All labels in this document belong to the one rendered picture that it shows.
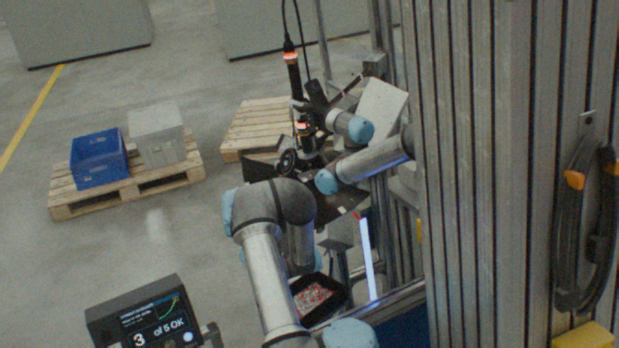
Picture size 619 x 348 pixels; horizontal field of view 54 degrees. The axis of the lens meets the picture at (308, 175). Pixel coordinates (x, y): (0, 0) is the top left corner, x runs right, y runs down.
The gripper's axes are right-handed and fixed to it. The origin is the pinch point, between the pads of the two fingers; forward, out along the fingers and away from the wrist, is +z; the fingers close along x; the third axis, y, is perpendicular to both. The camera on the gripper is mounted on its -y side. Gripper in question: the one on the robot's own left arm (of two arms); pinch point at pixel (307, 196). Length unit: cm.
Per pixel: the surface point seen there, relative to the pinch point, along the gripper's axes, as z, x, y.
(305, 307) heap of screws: -16.9, 33.9, 1.8
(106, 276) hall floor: 52, 97, 204
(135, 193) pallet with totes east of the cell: 136, 87, 250
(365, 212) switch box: 45, 35, 5
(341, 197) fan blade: 1.6, 1.0, -11.9
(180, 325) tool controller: -63, 2, 7
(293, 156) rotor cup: 14.3, -8.0, 10.8
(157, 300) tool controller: -64, -7, 10
